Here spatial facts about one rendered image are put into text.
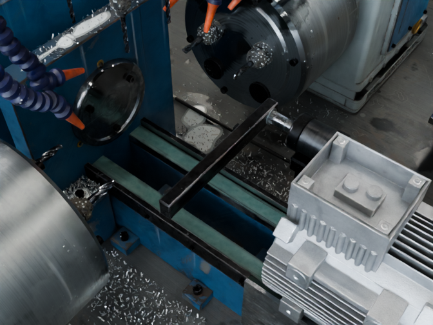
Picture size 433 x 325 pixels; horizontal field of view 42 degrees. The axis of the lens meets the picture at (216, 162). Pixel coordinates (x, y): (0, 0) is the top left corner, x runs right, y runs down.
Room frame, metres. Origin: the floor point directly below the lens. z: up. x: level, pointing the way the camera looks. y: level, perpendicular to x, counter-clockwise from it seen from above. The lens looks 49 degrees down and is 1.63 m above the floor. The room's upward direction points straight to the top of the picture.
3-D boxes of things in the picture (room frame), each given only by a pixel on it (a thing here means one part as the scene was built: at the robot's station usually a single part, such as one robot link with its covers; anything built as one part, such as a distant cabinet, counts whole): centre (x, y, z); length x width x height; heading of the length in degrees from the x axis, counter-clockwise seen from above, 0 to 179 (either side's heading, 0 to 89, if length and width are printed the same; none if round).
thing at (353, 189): (0.39, -0.16, 1.11); 0.12 x 0.11 x 0.07; 52
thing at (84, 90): (0.64, 0.17, 1.02); 0.15 x 0.02 x 0.15; 142
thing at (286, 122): (0.60, -0.11, 1.01); 0.08 x 0.02 x 0.02; 52
